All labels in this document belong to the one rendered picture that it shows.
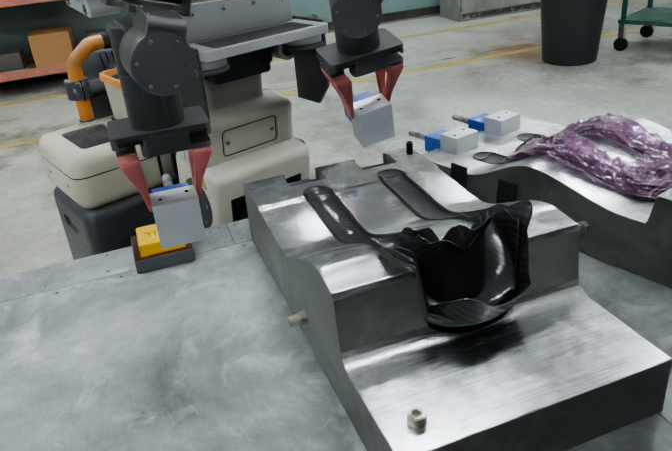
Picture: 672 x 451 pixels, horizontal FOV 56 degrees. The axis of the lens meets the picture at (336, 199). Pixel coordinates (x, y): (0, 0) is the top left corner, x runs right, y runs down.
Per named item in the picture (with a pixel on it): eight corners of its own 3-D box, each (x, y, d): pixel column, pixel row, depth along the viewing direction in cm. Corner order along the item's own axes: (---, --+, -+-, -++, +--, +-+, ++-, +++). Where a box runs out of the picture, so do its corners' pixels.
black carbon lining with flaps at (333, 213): (297, 203, 86) (289, 138, 82) (404, 178, 90) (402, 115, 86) (414, 355, 56) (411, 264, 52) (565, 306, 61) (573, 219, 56)
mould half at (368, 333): (251, 239, 92) (237, 153, 86) (411, 199, 100) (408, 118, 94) (402, 517, 49) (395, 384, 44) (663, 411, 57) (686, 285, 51)
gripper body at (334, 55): (405, 56, 82) (400, 1, 78) (333, 79, 80) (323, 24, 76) (385, 39, 87) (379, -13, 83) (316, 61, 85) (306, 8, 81)
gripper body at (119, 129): (213, 138, 67) (201, 69, 63) (113, 157, 64) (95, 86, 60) (202, 120, 72) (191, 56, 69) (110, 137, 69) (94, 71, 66)
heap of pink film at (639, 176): (488, 166, 94) (490, 116, 91) (560, 134, 103) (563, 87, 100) (660, 223, 75) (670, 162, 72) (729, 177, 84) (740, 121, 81)
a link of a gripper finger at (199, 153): (223, 207, 70) (209, 127, 66) (157, 222, 68) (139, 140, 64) (211, 184, 76) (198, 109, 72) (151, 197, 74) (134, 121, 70)
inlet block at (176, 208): (150, 200, 81) (141, 162, 79) (189, 192, 82) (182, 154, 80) (161, 249, 70) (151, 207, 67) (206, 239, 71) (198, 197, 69)
